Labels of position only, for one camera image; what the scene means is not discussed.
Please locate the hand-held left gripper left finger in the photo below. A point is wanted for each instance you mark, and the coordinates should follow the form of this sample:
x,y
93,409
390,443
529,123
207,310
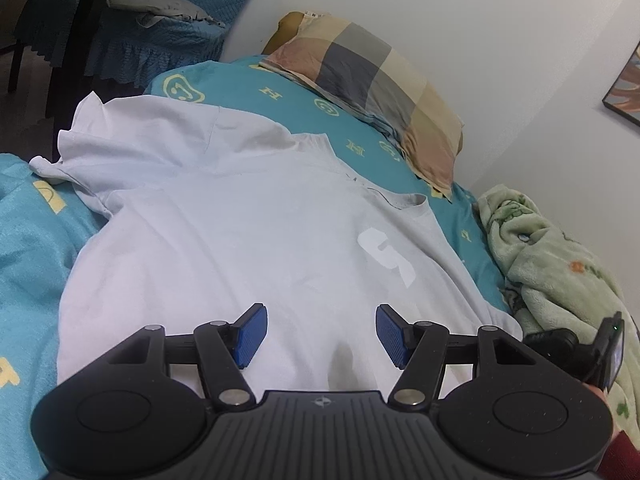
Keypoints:
x,y
252,334

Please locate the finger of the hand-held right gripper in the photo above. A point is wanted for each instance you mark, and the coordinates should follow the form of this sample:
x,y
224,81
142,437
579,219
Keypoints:
x,y
550,344

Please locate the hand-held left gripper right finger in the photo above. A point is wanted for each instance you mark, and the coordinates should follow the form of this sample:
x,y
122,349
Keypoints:
x,y
391,334

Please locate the white t-shirt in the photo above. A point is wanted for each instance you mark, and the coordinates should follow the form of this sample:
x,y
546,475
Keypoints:
x,y
240,230

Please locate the person's right forearm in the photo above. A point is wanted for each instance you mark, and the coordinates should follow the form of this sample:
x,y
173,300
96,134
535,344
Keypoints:
x,y
622,457

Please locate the green fleece blanket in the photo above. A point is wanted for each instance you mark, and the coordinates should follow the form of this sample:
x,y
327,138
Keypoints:
x,y
555,270

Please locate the teal printed bed sheet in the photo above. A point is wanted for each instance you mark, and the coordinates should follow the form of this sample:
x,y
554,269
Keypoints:
x,y
310,105

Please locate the plaid pillow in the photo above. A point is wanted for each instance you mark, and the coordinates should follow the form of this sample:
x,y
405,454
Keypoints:
x,y
370,85

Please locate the blue frilled sofa cover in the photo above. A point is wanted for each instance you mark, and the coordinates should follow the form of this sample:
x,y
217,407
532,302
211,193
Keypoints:
x,y
150,55

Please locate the mustard yellow pillow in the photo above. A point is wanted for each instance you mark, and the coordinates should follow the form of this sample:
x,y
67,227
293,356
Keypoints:
x,y
282,30

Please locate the grey cloth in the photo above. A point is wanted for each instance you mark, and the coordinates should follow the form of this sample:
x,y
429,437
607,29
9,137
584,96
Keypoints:
x,y
160,7

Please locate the dark wooden chair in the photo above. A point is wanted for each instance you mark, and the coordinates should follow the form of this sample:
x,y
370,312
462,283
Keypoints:
x,y
80,25

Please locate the framed wall picture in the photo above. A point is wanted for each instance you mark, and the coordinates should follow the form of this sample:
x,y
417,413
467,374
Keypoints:
x,y
627,92

